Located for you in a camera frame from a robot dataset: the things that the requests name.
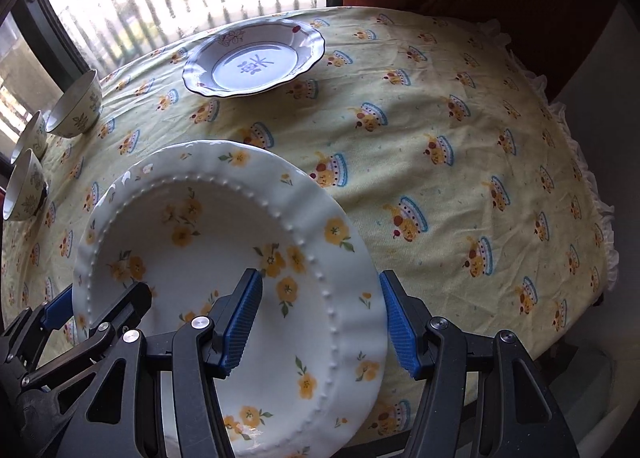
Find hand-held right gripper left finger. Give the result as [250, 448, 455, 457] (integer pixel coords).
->
[75, 268, 264, 458]

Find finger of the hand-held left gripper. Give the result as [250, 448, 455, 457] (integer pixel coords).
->
[20, 281, 153, 388]
[0, 287, 75, 374]

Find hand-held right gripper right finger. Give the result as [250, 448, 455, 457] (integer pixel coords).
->
[380, 269, 581, 458]

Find white yellow-flower plate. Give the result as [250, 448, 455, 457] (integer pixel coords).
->
[72, 139, 388, 458]

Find white floral bowl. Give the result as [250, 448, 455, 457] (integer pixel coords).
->
[2, 148, 50, 222]
[44, 69, 103, 138]
[11, 111, 49, 165]

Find white blue-patterned plate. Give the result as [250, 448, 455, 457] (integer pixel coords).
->
[181, 18, 327, 99]

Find yellow printed tablecloth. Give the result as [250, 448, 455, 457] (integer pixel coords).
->
[0, 6, 618, 439]

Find balcony railing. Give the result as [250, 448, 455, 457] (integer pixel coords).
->
[55, 0, 321, 70]

